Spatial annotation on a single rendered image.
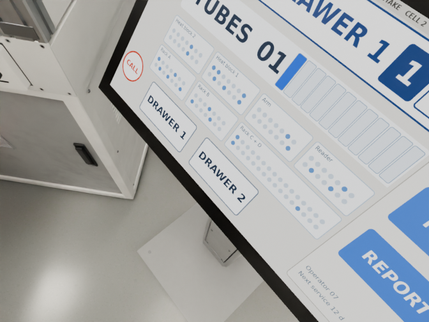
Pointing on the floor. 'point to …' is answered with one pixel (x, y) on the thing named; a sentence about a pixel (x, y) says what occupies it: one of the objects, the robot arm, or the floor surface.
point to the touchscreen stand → (200, 268)
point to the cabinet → (73, 133)
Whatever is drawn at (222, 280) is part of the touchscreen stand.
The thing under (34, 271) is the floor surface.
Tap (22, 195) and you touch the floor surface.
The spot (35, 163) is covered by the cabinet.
